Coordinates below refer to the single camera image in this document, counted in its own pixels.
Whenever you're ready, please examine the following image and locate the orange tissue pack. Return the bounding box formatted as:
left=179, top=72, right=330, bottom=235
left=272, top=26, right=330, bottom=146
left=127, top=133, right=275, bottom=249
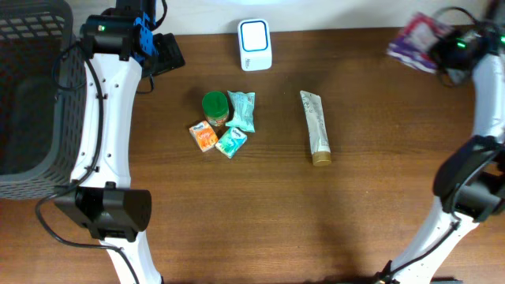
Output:
left=189, top=121, right=219, bottom=152

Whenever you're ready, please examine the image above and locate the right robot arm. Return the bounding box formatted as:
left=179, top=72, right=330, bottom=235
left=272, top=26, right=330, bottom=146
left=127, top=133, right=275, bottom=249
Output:
left=374, top=23, right=504, bottom=283

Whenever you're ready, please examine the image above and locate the mint green wipes packet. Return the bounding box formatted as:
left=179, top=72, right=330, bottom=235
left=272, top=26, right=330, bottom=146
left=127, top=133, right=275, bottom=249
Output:
left=226, top=91, right=256, bottom=133

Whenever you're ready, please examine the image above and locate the red purple pad package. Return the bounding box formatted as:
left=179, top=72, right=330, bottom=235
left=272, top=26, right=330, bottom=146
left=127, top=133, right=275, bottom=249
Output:
left=387, top=13, right=454, bottom=73

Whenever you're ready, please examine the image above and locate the white cream tube gold cap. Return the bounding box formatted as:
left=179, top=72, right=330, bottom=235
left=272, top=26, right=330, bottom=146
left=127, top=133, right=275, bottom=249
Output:
left=300, top=91, right=331, bottom=166

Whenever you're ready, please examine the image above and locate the grey plastic mesh basket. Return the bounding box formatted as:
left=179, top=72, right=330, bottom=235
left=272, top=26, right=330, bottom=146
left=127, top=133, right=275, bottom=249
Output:
left=1, top=1, right=86, bottom=200

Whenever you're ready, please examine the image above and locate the green lid glass jar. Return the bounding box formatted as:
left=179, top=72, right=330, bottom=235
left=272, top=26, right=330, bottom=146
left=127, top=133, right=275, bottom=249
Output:
left=202, top=92, right=229, bottom=127

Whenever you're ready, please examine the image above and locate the white barcode scanner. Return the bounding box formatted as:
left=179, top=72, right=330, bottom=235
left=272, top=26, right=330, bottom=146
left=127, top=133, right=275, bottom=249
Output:
left=238, top=19, right=273, bottom=72

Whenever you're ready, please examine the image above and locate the teal tissue pack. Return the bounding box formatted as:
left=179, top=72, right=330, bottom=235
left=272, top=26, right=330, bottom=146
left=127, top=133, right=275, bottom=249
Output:
left=215, top=127, right=248, bottom=159

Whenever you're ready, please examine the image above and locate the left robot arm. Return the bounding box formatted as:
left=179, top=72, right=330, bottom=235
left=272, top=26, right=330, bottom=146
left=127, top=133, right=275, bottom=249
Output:
left=50, top=1, right=185, bottom=283

